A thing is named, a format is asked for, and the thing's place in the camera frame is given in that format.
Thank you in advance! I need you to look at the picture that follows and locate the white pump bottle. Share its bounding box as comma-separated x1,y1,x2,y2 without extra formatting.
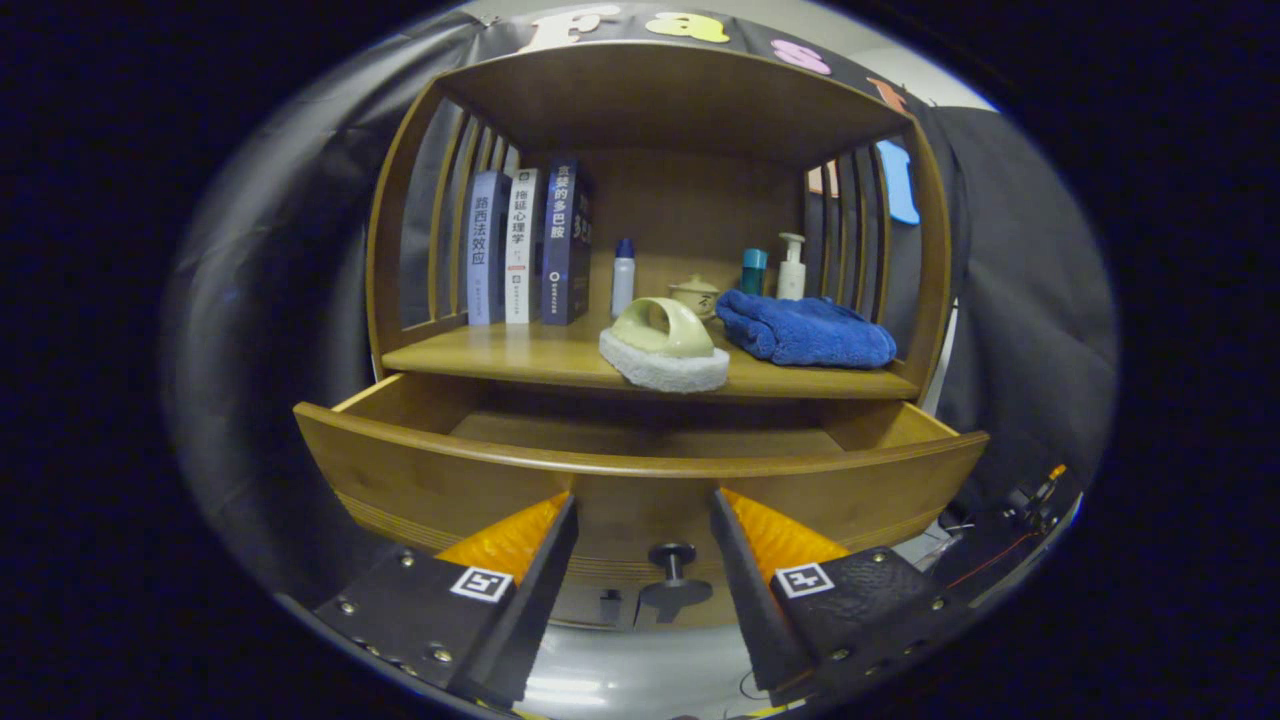
776,233,807,301

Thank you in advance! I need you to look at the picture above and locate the black backdrop cloth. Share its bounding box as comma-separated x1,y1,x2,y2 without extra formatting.
165,5,1119,601

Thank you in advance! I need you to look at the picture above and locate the white book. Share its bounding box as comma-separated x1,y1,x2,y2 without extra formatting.
505,168,546,325

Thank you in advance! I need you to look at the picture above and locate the wooden cabinet door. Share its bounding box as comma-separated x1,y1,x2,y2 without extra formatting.
553,585,641,631

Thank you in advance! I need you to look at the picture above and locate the beige lidded teacup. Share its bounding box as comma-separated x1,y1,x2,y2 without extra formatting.
668,275,721,323

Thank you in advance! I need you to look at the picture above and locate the wooden countertop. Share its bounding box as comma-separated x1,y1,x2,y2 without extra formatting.
380,318,921,403

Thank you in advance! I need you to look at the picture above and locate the light blue book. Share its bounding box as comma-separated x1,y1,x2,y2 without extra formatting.
466,170,514,327

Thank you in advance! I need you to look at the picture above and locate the black device with orange tip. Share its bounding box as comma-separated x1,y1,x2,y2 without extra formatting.
1000,463,1069,531

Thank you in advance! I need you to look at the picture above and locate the dark blue book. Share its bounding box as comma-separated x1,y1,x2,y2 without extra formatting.
540,157,594,326

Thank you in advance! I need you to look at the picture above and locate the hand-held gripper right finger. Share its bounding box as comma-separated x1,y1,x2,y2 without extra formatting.
708,487,976,706

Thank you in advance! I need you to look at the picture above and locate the wooden drawer with black knob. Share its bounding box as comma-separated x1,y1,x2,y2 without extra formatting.
293,373,991,626

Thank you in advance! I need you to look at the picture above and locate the green scrub brush white pad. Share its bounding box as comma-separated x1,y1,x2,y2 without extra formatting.
598,297,731,394

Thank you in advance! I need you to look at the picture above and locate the blue folded towel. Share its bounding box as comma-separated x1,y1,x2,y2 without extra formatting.
715,290,898,369

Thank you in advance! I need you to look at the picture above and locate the wooden cabinet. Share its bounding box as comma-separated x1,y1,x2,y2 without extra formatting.
365,40,954,633

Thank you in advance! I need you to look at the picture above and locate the white bottle with blue cap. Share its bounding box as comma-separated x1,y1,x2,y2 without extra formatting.
611,238,637,319

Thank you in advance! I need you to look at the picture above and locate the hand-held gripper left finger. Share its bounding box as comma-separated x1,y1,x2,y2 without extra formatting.
312,492,580,709

